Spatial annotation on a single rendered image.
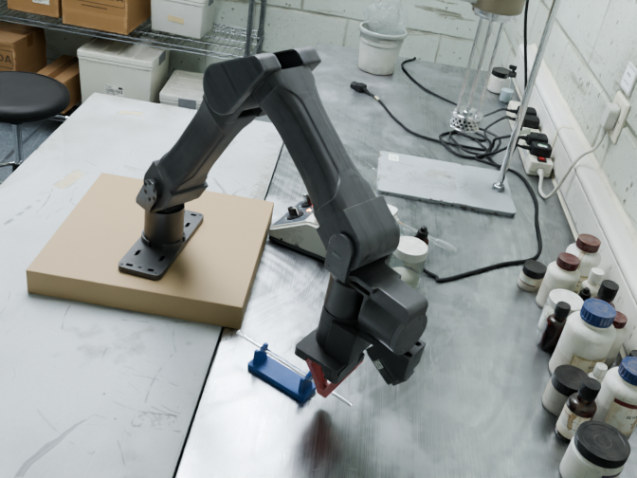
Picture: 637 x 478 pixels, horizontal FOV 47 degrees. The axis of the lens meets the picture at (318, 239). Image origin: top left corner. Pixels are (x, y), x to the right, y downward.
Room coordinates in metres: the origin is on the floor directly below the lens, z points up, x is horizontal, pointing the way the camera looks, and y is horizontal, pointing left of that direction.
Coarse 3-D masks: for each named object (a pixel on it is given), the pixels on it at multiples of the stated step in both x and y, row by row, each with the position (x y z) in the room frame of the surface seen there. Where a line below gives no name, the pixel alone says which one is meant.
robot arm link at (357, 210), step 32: (224, 64) 0.83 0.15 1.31; (256, 64) 0.79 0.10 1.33; (288, 64) 0.87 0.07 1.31; (224, 96) 0.83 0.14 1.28; (256, 96) 0.81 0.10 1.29; (288, 96) 0.78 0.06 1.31; (288, 128) 0.78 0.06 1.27; (320, 128) 0.77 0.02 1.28; (320, 160) 0.74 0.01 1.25; (352, 160) 0.77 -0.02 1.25; (320, 192) 0.73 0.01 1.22; (352, 192) 0.73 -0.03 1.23; (320, 224) 0.72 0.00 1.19; (352, 224) 0.69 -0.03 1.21; (384, 224) 0.72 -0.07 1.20
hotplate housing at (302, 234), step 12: (312, 216) 1.10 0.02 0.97; (396, 216) 1.15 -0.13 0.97; (276, 228) 1.10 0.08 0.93; (288, 228) 1.09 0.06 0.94; (300, 228) 1.08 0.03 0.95; (312, 228) 1.08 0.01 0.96; (276, 240) 1.10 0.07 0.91; (288, 240) 1.09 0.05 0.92; (300, 240) 1.08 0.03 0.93; (312, 240) 1.07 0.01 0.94; (312, 252) 1.08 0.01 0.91; (324, 252) 1.07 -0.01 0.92
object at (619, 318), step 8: (616, 312) 0.94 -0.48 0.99; (616, 320) 0.92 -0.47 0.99; (624, 320) 0.92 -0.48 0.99; (616, 328) 0.92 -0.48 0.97; (624, 328) 0.93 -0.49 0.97; (616, 336) 0.91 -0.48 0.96; (624, 336) 0.91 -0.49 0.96; (616, 344) 0.91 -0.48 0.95; (616, 352) 0.91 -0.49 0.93; (608, 360) 0.91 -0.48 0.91
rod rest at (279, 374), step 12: (252, 360) 0.78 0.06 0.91; (264, 360) 0.78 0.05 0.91; (276, 360) 0.78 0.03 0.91; (264, 372) 0.76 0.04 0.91; (276, 372) 0.76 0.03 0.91; (288, 372) 0.77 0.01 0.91; (276, 384) 0.74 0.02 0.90; (288, 384) 0.74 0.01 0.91; (300, 384) 0.73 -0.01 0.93; (312, 384) 0.75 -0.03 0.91; (300, 396) 0.72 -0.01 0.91
